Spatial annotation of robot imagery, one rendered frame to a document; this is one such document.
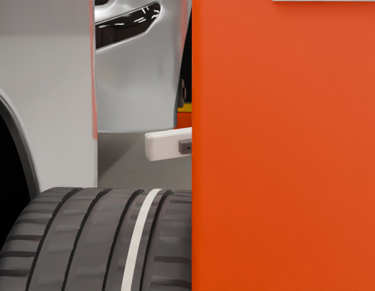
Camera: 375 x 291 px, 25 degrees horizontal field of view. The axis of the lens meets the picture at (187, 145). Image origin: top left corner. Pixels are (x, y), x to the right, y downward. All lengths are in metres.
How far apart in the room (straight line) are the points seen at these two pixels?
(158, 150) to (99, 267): 0.15
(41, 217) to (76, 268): 0.10
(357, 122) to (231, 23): 0.09
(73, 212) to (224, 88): 0.58
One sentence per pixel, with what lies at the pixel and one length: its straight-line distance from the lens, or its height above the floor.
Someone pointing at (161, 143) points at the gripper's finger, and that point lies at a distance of 0.97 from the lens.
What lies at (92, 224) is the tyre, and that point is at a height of 1.17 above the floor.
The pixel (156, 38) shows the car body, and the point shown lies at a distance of 3.72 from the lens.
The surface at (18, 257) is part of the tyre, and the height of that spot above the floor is 1.15.
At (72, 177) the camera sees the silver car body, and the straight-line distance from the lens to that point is 1.74.
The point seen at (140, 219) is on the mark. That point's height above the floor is 1.17.
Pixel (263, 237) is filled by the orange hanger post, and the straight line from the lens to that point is 0.50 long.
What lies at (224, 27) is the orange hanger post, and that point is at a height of 1.43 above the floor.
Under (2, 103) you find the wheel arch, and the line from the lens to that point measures 1.32.
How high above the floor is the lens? 1.46
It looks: 12 degrees down
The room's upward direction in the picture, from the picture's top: straight up
